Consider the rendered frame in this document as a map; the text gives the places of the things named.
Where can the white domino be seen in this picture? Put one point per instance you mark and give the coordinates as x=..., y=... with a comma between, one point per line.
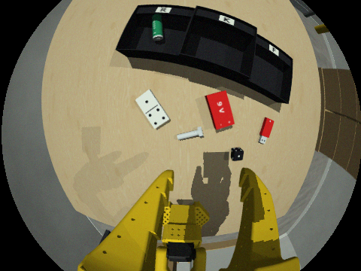
x=152, y=109

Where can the red nine-volt battery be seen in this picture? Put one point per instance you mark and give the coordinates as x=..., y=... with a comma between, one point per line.
x=220, y=110

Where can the grey metal bolt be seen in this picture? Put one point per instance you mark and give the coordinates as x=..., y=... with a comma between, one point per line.
x=186, y=135

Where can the black three-compartment bin rack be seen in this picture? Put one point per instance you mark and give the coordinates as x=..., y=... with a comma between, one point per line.
x=212, y=41

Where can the black die with white pips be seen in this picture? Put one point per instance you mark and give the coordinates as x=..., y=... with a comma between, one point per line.
x=237, y=154

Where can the red usb stick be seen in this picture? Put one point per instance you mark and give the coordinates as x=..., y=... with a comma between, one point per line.
x=266, y=129

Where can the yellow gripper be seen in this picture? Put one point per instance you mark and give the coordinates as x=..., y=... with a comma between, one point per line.
x=131, y=245

